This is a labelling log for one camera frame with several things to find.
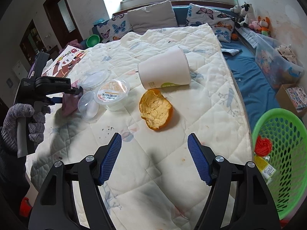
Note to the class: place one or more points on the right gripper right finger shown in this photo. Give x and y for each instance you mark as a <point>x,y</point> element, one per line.
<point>239,197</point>

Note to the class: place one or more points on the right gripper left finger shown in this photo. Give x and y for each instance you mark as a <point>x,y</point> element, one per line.
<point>56,203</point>

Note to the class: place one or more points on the red pompom flower ornament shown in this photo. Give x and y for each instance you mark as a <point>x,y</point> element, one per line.
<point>263,146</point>

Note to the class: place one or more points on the orange peel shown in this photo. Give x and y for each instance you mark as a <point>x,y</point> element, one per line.
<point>155,109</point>

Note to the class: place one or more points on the grey knit gloved hand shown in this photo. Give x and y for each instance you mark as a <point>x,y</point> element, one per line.
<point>36,129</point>

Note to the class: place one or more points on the red plastic stool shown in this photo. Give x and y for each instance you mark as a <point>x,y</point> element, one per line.
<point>25,208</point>

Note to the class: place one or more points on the cartoon bear picture book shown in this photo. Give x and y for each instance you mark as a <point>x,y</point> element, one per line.
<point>65,62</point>

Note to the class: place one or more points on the pink cloth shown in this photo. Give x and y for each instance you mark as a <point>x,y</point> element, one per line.
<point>70,103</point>

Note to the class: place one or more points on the yellow white package in basket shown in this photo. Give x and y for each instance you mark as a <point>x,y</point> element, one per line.
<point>266,169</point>

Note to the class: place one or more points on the small clear plastic cup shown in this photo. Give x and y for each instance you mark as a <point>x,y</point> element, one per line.
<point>87,106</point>

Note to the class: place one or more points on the clear plastic lid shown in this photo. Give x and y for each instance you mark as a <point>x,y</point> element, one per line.
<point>93,78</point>

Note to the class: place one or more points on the green plastic bowl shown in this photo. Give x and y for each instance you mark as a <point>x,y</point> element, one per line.
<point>92,40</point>

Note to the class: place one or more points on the labelled plastic pudding cup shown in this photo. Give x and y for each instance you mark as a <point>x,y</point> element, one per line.
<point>112,94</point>

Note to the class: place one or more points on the green plastic waste basket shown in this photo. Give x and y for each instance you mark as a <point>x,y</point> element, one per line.
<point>287,133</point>

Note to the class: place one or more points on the dark wooden door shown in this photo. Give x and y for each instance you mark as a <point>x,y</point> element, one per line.
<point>62,21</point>

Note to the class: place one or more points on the left butterfly pillow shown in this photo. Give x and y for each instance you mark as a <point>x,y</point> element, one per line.
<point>114,28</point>

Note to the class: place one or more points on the butterfly pillow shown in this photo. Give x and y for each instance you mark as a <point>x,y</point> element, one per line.
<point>221,23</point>
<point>114,28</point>

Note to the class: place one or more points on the blue sofa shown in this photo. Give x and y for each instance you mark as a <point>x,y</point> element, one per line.
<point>257,94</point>

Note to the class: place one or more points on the cardboard box with print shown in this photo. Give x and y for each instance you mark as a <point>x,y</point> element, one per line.
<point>290,97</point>

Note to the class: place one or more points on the white quilted blanket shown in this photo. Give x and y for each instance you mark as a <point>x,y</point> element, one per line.
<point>154,183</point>

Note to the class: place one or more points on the white paper cup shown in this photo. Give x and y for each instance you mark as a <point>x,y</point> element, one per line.
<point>165,70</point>

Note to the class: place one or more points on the clear plastic storage bin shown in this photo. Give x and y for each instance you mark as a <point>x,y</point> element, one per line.
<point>275,68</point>

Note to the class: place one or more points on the grey cushion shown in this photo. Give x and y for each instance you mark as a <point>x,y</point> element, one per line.
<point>156,16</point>

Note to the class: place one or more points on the spotted fabric in bin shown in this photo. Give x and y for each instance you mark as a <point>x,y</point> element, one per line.
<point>287,53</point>

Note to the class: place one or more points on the orange fox plush toy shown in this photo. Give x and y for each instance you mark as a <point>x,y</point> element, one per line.
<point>264,24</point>

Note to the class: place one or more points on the pink plush toy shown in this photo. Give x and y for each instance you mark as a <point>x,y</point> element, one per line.
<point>254,25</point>

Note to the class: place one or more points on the right butterfly pillow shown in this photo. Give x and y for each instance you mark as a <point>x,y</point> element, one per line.
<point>221,23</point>

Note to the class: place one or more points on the cow plush toy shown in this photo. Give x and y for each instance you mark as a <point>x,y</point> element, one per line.
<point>245,14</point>

